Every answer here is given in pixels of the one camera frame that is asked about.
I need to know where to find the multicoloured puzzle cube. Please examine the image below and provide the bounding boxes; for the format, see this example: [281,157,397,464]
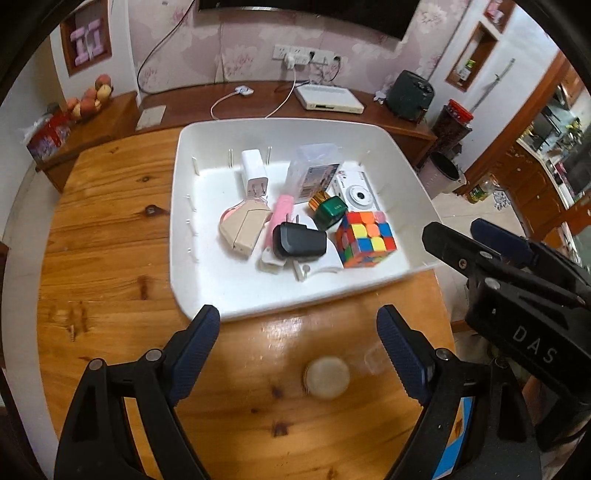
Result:
[335,211,399,270]

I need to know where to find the dark green toaster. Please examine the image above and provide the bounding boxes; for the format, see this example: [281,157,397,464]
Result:
[385,70,435,123]

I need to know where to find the red printed tin box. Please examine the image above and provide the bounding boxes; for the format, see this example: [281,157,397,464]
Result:
[25,111,74,163]

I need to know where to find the wooden kitchen cabinet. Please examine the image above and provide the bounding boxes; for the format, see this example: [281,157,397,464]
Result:
[508,138,583,241]

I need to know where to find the white cable with small connector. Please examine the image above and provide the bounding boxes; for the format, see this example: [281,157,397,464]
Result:
[210,85,254,121]

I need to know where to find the pink plastic bar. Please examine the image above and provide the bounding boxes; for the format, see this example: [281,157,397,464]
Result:
[264,194,296,259]

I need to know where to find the white charger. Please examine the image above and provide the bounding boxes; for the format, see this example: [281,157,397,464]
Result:
[241,148,269,200]

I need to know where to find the pile of peaches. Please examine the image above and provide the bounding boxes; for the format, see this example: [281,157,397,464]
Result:
[66,74,115,123]

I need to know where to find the beige tape dispenser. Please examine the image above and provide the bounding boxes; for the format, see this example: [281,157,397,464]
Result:
[218,198,274,258]

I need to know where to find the small clear plastic container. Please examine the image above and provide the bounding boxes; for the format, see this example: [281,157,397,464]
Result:
[362,344,393,374]

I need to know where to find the wooden sideboard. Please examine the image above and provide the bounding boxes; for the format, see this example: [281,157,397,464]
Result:
[36,80,438,193]

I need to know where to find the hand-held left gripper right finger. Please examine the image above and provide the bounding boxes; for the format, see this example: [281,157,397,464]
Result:
[376,305,543,480]

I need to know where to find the yellow green bottle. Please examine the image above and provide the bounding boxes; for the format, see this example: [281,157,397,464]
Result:
[466,179,498,205]

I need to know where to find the white charging cable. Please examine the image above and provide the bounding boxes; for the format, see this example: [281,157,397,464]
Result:
[263,68,297,120]

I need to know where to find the white set-top box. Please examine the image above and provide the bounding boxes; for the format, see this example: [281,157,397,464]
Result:
[294,83,365,114]

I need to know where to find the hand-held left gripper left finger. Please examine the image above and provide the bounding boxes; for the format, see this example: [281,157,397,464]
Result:
[54,305,221,480]

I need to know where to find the grey trash can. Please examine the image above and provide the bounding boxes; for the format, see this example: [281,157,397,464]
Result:
[422,152,467,195]

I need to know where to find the dark jar with red lid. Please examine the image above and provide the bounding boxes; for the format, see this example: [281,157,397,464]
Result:
[434,99,474,160]

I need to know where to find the green perfume bottle gold cap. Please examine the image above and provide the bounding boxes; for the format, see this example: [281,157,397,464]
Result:
[308,191,348,232]

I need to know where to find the grey pad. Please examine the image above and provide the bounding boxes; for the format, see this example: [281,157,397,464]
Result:
[135,105,167,131]

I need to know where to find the black television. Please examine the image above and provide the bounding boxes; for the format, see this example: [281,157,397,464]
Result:
[196,0,421,42]

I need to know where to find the round translucent lid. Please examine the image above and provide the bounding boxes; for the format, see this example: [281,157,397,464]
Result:
[302,355,352,401]

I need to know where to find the pink dumbbell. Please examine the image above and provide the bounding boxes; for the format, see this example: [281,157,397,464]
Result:
[71,25,90,63]
[88,19,106,56]

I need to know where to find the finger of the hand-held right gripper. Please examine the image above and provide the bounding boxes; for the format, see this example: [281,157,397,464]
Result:
[421,222,583,308]
[470,218,591,296]

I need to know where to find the translucent plastic box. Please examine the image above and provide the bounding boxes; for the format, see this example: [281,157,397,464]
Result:
[285,143,343,204]

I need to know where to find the white rectangular block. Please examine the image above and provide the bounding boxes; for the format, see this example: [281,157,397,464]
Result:
[257,247,286,274]

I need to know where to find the black television cable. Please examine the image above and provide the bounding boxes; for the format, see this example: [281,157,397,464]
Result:
[137,11,197,95]

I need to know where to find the white wall socket strip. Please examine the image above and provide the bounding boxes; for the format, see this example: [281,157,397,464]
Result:
[271,43,346,66]

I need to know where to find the black charger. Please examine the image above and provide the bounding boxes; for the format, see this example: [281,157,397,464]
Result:
[271,215,328,261]

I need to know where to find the wooden door frame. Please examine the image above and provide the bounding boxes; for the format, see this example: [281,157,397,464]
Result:
[462,51,573,185]

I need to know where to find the wooden wall niche with bottles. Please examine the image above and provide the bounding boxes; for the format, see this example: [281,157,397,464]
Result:
[444,21,500,93]

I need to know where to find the black plug cables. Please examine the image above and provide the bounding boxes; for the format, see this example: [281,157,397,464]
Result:
[308,54,346,86]

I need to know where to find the white plastic bin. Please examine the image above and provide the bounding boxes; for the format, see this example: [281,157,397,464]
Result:
[168,117,444,323]

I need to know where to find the blue printed card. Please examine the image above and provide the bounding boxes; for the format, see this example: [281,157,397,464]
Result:
[433,396,477,480]

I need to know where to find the white compact camera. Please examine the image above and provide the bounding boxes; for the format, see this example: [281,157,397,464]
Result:
[330,170,382,215]

